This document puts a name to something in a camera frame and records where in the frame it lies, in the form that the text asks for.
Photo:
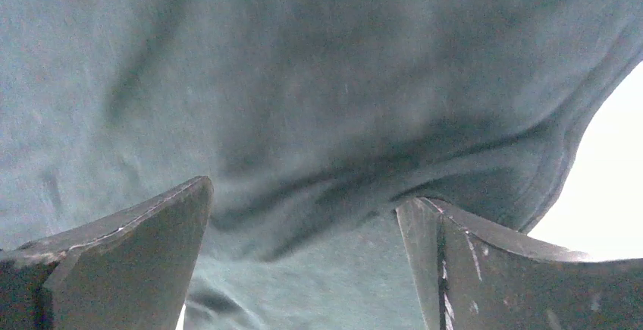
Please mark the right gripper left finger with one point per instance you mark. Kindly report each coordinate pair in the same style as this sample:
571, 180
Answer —
128, 270

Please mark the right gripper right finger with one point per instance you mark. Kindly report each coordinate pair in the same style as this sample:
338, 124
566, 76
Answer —
471, 273

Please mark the black t shirt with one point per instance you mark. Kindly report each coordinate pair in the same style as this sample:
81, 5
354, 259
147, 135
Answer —
315, 120

